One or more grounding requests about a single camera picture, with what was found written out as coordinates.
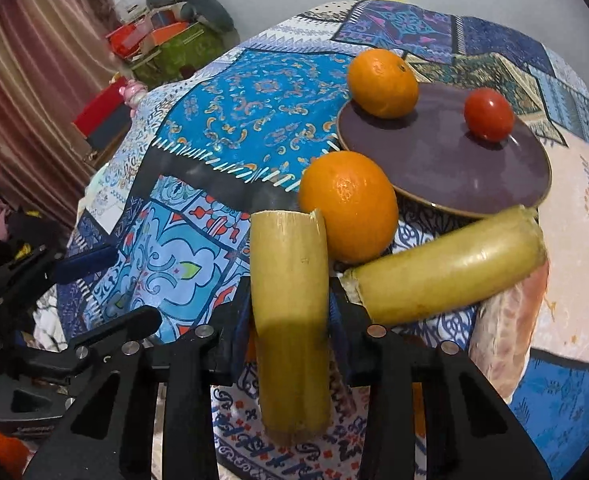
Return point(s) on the red tomato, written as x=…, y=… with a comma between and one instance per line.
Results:
x=489, y=114

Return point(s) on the short sugarcane piece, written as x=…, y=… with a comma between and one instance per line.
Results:
x=289, y=280

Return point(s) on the pile of dark clothes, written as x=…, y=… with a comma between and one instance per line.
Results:
x=9, y=230

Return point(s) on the peeled pomelo segment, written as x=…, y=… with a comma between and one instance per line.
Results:
x=507, y=330

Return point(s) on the large orange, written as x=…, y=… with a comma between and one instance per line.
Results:
x=349, y=205

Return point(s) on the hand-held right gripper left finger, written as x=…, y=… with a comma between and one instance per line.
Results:
x=237, y=322

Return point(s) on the blue patterned tablecloth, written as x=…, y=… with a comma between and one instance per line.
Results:
x=254, y=110

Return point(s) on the green patterned box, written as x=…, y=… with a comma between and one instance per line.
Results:
x=184, y=52

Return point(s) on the striped pink curtain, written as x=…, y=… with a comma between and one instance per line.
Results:
x=29, y=75

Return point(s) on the orange plastic container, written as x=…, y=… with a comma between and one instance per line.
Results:
x=134, y=35

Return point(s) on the purple plate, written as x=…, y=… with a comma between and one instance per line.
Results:
x=434, y=160

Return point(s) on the long sugarcane piece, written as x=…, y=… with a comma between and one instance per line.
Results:
x=449, y=265

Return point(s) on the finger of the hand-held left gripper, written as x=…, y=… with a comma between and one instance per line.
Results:
x=124, y=322
x=87, y=263

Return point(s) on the small orange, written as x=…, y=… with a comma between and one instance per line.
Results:
x=382, y=82

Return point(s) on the dark green cushion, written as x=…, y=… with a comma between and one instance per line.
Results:
x=199, y=2

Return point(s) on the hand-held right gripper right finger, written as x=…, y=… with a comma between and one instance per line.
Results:
x=337, y=330

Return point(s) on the pink toy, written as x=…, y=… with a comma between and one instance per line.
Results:
x=134, y=92

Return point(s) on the red box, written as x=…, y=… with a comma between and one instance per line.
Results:
x=99, y=105

